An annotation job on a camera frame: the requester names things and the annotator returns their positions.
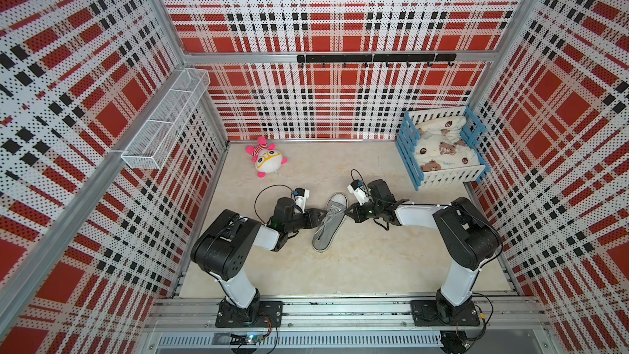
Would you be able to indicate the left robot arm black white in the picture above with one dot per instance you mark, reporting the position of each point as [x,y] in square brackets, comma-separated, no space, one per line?
[222,250]

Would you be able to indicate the white wire mesh basket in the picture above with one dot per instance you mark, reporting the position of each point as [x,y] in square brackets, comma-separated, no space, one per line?
[151,147]

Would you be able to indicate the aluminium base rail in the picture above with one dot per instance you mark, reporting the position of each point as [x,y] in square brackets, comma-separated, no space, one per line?
[511,324]

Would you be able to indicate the white printed cloth bundle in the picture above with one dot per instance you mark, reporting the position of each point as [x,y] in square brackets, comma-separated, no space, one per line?
[441,145]

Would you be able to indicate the green circuit board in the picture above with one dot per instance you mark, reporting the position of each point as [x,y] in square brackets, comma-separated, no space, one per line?
[248,339]

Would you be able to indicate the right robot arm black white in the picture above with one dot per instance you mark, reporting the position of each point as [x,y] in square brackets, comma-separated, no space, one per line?
[470,241]

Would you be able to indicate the white pink plush toy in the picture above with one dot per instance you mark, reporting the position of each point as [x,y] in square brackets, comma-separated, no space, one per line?
[266,157]

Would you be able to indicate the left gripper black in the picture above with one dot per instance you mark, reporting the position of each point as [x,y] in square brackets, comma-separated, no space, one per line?
[310,215]

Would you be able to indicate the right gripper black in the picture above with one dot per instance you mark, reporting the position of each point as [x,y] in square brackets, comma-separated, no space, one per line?
[356,214]

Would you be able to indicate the black hook rail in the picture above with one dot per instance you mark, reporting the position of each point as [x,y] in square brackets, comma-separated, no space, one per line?
[407,58]

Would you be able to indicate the blue white slatted crate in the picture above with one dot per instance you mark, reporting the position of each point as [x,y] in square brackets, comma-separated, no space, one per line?
[408,137]

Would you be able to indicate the grey shoelace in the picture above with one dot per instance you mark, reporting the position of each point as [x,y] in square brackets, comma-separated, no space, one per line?
[335,213]

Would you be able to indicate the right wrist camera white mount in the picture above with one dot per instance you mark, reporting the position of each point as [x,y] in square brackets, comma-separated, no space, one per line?
[359,191]

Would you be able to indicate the grey canvas sneaker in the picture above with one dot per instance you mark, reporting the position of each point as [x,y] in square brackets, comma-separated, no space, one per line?
[325,234]

